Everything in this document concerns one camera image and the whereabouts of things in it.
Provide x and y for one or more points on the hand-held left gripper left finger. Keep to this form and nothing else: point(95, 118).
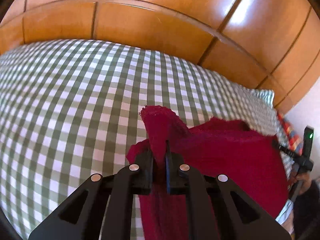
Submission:
point(147, 165)

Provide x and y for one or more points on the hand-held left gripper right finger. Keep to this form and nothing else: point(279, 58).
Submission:
point(168, 170)

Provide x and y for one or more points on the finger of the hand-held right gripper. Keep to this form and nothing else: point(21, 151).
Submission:
point(285, 150)

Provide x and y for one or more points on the dark red garment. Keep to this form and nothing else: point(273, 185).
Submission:
point(225, 155)

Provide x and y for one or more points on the person's right forearm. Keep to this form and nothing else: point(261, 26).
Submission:
point(311, 210)

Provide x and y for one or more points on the person's right hand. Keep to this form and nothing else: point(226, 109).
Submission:
point(303, 182)

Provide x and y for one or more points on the colourful striped cloth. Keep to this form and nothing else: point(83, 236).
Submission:
point(291, 137)

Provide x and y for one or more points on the green checked bed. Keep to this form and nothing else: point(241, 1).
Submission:
point(75, 105)

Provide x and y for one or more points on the wooden wardrobe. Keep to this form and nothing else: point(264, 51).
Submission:
point(162, 25)

